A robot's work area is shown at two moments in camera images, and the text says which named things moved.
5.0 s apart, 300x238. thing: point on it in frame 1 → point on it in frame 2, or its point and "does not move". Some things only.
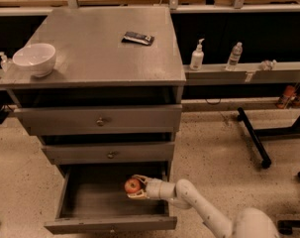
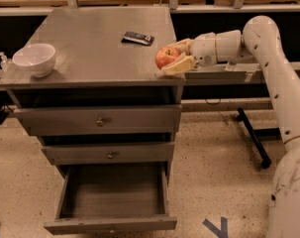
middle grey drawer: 111,153 does not move
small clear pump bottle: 6,62 does not move
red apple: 132,185 → 164,55
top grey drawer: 59,121 does not move
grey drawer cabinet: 114,95 does not move
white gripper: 153,188 → 204,50
